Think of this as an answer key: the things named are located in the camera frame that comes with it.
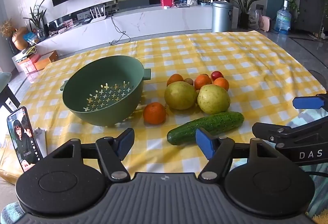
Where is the blue water jug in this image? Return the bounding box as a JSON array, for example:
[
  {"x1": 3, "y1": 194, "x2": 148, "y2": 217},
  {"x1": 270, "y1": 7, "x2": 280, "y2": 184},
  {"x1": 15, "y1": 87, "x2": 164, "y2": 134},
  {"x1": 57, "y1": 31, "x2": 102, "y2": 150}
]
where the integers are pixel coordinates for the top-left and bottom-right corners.
[{"x1": 277, "y1": 0, "x2": 292, "y2": 34}]

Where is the orange cardboard box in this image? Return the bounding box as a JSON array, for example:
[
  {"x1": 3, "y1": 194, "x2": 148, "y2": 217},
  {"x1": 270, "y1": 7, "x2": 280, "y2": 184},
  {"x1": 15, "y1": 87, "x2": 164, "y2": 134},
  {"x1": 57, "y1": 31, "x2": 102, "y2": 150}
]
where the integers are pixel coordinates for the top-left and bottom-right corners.
[{"x1": 33, "y1": 51, "x2": 59, "y2": 71}]

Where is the smartphone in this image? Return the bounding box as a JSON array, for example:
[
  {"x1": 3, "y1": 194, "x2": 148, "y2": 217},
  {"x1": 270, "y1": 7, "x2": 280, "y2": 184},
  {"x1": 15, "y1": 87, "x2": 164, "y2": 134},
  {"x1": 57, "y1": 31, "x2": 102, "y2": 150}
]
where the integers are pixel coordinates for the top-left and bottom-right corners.
[{"x1": 7, "y1": 106, "x2": 44, "y2": 173}]

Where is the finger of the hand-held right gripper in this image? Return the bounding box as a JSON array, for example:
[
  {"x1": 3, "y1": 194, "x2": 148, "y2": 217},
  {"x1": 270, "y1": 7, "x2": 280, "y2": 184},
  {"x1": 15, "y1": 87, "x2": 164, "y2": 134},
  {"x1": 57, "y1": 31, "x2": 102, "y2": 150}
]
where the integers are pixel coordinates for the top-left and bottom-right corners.
[
  {"x1": 293, "y1": 93, "x2": 328, "y2": 112},
  {"x1": 252, "y1": 116, "x2": 328, "y2": 147}
]

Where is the grey cabinet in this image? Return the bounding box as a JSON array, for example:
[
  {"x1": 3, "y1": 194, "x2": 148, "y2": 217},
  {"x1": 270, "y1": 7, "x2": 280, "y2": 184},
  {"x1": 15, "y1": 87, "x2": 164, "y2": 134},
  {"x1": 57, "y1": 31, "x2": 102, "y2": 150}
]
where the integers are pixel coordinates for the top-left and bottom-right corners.
[{"x1": 297, "y1": 0, "x2": 328, "y2": 35}]

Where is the green cucumber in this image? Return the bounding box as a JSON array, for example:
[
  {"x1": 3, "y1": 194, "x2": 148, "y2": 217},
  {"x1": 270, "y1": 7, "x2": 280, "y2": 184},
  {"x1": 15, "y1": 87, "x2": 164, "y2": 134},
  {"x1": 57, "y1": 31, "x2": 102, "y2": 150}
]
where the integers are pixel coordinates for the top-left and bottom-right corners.
[{"x1": 167, "y1": 111, "x2": 245, "y2": 146}]

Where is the small pink fan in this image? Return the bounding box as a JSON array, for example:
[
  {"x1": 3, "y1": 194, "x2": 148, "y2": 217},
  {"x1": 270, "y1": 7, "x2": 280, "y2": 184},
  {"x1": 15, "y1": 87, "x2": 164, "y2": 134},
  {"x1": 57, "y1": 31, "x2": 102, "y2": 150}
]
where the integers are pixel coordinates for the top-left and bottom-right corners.
[{"x1": 259, "y1": 15, "x2": 273, "y2": 32}]

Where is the green colander bowl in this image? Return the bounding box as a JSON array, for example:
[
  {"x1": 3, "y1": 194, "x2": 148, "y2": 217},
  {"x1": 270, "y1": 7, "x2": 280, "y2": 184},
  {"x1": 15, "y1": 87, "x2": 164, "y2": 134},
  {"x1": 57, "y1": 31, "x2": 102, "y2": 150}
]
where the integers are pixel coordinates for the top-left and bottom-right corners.
[{"x1": 60, "y1": 55, "x2": 151, "y2": 127}]

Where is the white bag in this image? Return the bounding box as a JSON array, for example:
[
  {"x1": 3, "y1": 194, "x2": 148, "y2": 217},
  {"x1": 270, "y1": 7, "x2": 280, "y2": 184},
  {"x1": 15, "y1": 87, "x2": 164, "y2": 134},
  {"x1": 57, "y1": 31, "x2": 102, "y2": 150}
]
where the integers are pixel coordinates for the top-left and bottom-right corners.
[{"x1": 248, "y1": 10, "x2": 260, "y2": 29}]

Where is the white marble TV cabinet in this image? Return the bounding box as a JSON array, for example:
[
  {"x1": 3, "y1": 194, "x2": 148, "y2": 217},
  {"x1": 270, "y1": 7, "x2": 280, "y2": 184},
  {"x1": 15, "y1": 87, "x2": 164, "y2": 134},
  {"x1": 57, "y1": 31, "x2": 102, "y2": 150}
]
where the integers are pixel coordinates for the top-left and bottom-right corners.
[{"x1": 11, "y1": 5, "x2": 240, "y2": 66}]

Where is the yellow-green pear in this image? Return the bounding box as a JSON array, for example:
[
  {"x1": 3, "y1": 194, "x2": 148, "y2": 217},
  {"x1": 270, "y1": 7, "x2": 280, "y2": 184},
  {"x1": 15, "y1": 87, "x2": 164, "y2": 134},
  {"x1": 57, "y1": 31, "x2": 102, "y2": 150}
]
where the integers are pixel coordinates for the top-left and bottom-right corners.
[
  {"x1": 197, "y1": 84, "x2": 231, "y2": 115},
  {"x1": 164, "y1": 82, "x2": 197, "y2": 110}
]

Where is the black cable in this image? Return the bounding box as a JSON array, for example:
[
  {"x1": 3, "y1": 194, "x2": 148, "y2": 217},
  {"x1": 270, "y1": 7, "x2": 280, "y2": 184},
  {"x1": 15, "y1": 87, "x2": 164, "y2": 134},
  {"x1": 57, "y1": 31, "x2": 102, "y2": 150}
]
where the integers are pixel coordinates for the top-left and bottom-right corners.
[{"x1": 110, "y1": 16, "x2": 132, "y2": 45}]

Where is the white router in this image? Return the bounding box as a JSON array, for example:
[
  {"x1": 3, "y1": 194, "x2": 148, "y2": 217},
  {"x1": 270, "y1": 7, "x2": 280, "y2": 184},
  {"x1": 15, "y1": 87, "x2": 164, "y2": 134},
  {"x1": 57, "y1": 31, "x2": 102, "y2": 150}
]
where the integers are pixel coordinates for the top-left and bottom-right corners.
[{"x1": 88, "y1": 7, "x2": 107, "y2": 21}]

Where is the long-leaf plant in black pot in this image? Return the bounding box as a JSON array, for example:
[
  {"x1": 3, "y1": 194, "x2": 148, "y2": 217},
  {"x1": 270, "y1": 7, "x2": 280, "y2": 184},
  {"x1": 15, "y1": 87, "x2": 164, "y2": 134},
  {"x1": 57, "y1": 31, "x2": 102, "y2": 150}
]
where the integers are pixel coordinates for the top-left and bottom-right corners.
[{"x1": 224, "y1": 0, "x2": 267, "y2": 30}]

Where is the pale green chair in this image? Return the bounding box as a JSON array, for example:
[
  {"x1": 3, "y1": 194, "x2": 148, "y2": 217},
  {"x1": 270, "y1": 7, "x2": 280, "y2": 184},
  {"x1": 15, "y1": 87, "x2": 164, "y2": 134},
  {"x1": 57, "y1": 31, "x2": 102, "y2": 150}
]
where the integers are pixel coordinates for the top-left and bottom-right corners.
[{"x1": 0, "y1": 72, "x2": 21, "y2": 112}]

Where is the golden gourd vase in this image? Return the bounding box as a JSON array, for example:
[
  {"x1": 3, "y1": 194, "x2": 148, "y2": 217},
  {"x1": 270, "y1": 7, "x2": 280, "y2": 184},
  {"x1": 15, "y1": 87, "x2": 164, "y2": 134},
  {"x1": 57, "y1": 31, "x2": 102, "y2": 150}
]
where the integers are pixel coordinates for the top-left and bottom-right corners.
[{"x1": 11, "y1": 27, "x2": 29, "y2": 50}]

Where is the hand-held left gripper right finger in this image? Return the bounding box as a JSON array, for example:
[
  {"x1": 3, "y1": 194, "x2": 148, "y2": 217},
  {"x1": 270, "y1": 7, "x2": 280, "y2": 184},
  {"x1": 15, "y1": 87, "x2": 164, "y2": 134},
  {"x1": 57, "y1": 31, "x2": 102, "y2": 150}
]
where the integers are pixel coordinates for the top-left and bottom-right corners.
[{"x1": 195, "y1": 127, "x2": 285, "y2": 181}]

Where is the yellow checked tablecloth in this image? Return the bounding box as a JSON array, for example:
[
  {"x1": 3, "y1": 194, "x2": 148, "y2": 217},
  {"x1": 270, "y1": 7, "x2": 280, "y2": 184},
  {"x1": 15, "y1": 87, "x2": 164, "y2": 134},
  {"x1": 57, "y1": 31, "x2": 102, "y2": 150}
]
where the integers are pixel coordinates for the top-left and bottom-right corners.
[{"x1": 0, "y1": 30, "x2": 327, "y2": 185}]

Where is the blue snack packet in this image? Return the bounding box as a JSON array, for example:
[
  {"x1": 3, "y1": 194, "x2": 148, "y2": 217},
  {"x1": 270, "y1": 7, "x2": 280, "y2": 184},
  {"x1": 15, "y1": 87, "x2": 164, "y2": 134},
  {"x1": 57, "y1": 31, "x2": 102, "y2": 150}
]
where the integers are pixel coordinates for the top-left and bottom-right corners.
[{"x1": 23, "y1": 32, "x2": 39, "y2": 44}]

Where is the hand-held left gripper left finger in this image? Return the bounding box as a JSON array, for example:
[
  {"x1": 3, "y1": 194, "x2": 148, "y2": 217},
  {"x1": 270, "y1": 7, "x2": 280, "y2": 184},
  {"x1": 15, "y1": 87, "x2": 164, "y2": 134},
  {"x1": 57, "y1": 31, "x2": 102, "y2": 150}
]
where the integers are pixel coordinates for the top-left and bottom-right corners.
[{"x1": 47, "y1": 128, "x2": 135, "y2": 182}]

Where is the plant in glass vase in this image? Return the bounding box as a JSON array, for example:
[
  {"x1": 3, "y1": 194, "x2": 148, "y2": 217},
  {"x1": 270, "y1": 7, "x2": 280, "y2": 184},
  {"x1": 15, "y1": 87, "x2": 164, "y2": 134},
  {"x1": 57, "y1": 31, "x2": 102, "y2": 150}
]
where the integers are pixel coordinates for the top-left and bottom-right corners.
[{"x1": 23, "y1": 0, "x2": 50, "y2": 35}]

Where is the white phone stand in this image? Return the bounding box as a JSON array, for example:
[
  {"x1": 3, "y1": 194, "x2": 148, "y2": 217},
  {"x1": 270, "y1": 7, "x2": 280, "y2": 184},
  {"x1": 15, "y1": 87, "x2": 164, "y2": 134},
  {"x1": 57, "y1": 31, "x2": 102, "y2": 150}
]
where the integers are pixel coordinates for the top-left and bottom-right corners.
[{"x1": 33, "y1": 127, "x2": 48, "y2": 158}]

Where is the orange mandarin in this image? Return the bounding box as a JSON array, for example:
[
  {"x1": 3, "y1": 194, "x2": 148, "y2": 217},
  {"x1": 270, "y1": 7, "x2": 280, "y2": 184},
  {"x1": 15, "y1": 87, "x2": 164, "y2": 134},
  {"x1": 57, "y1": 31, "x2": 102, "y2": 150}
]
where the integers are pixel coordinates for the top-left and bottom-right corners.
[
  {"x1": 194, "y1": 74, "x2": 213, "y2": 90},
  {"x1": 166, "y1": 74, "x2": 184, "y2": 87},
  {"x1": 143, "y1": 102, "x2": 167, "y2": 125},
  {"x1": 213, "y1": 77, "x2": 229, "y2": 92}
]

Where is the dried flower bunch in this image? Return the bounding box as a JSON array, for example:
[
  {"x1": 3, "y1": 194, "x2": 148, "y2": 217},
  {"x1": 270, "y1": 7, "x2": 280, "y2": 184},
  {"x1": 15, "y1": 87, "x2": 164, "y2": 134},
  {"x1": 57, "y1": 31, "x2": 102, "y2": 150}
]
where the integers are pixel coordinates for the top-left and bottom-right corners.
[{"x1": 0, "y1": 19, "x2": 16, "y2": 38}]

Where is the silver trash can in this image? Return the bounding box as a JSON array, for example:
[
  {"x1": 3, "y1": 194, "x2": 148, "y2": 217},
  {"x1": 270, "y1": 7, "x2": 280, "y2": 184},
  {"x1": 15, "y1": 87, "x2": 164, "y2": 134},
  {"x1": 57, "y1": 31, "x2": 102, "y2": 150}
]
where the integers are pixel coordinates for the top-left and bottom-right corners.
[{"x1": 212, "y1": 1, "x2": 234, "y2": 33}]

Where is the pink box stack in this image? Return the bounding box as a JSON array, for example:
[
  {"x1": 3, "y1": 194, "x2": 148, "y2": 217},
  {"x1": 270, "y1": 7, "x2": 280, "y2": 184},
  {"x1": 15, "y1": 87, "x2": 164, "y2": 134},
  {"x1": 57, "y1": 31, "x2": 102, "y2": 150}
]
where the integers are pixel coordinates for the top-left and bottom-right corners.
[{"x1": 15, "y1": 54, "x2": 41, "y2": 75}]

